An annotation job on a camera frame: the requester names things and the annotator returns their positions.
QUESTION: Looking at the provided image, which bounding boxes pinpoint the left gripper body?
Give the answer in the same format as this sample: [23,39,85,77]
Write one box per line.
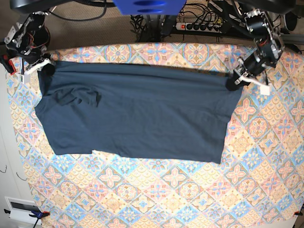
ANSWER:
[234,51,271,86]

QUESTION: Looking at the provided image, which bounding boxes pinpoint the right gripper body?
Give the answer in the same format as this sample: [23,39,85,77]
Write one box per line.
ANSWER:
[21,46,52,74]

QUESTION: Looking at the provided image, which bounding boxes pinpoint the dark blue t-shirt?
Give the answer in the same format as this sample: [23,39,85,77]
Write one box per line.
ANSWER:
[35,61,242,163]

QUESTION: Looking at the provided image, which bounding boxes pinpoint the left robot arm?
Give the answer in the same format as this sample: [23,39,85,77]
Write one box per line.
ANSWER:
[226,9,285,95]

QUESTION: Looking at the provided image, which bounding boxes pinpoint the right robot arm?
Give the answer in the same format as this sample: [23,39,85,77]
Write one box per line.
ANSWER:
[0,11,55,76]

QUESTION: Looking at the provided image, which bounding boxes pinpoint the black round stand base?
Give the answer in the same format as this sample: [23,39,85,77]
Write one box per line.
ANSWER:
[38,26,50,47]

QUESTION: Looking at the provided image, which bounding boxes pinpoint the white power strip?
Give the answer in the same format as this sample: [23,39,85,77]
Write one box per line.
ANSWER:
[175,22,221,33]

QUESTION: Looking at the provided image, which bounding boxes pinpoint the black speaker upper right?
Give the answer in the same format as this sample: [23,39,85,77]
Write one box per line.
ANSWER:
[284,12,298,31]

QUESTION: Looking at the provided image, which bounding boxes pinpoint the patterned tablecloth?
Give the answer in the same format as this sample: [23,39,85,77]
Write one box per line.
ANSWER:
[5,52,304,228]

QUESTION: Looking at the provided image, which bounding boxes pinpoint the orange clamp lower right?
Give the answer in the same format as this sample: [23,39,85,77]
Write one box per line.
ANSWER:
[294,211,303,216]

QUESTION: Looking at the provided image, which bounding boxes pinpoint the blue orange clamp lower left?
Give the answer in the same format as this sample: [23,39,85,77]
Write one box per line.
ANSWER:
[4,209,50,228]

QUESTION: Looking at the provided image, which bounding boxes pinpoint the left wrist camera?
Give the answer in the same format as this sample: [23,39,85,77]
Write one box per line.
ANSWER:
[259,85,271,96]

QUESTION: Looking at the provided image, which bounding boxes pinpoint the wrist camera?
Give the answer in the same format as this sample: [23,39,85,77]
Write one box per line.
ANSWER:
[259,85,271,96]
[19,73,30,84]

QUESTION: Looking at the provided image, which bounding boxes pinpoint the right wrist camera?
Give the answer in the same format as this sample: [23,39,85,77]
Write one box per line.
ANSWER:
[19,73,30,84]

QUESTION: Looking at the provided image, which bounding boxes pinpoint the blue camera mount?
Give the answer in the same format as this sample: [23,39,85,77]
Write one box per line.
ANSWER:
[113,0,186,16]

